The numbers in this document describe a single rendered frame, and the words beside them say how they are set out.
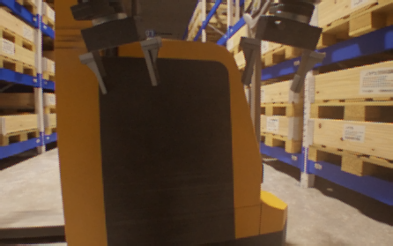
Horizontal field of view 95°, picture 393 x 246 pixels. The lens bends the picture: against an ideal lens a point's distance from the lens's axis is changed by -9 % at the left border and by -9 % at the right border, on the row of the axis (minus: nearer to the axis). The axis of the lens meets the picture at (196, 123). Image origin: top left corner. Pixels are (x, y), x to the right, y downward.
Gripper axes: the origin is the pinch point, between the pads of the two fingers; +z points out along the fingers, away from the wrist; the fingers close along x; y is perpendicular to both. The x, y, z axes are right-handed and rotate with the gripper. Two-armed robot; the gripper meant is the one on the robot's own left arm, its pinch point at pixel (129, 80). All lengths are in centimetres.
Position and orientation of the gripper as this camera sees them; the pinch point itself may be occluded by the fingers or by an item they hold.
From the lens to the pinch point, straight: 51.4
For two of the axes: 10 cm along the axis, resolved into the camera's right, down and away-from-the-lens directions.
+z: 1.8, 8.8, 4.4
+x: -9.8, 1.0, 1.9
